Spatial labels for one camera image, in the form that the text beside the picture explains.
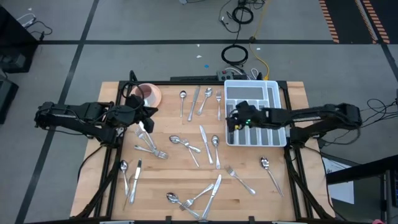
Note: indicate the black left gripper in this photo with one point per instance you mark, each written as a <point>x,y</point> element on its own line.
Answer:
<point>135,112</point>

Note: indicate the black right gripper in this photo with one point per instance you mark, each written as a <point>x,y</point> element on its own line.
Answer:
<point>256,117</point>

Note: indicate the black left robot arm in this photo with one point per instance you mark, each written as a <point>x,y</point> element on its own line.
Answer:
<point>77,119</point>

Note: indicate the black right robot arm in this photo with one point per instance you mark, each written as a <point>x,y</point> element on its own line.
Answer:
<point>311,116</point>

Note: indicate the pink round plate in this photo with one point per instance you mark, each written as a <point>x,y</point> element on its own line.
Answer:
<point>157,96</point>

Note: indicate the white plastic cutlery tray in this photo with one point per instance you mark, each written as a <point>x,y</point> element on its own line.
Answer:
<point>245,92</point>

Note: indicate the grey power strip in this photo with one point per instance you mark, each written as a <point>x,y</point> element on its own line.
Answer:
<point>225,75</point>

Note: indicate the black flat bar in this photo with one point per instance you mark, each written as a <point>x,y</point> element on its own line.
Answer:
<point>192,78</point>

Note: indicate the white paper sheet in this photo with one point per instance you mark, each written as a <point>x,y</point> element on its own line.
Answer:
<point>342,193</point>

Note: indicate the black box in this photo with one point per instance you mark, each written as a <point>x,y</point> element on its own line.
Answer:
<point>6,99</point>

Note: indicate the black cabinet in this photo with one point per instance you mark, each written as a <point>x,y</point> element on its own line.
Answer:
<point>12,40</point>

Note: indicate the black orange-striped floor mat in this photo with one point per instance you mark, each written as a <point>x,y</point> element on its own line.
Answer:
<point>348,18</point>

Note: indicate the pink object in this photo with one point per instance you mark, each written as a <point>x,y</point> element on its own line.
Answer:
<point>377,221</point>

